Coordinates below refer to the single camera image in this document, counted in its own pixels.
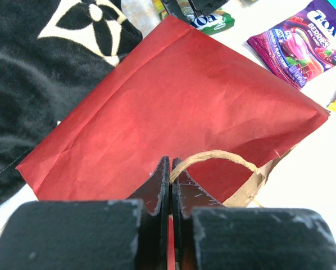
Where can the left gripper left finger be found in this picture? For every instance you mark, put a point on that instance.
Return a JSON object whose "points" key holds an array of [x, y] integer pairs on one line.
{"points": [[114, 234]]}

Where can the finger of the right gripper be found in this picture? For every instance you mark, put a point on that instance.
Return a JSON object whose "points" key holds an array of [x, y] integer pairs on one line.
{"points": [[206, 6], [177, 7]]}

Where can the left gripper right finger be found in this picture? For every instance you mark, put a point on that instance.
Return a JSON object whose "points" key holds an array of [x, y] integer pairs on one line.
{"points": [[208, 235]]}

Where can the dark green fox's packet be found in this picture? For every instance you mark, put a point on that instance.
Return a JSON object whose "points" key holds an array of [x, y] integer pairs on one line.
{"points": [[209, 24]]}

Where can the red brown paper bag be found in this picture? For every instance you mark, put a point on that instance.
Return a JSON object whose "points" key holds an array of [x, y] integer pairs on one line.
{"points": [[177, 93]]}

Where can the purple snack packet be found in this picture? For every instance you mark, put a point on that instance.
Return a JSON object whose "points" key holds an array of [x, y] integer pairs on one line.
{"points": [[301, 47]]}

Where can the black floral pillow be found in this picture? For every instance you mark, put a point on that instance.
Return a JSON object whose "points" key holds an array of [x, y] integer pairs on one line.
{"points": [[52, 55]]}

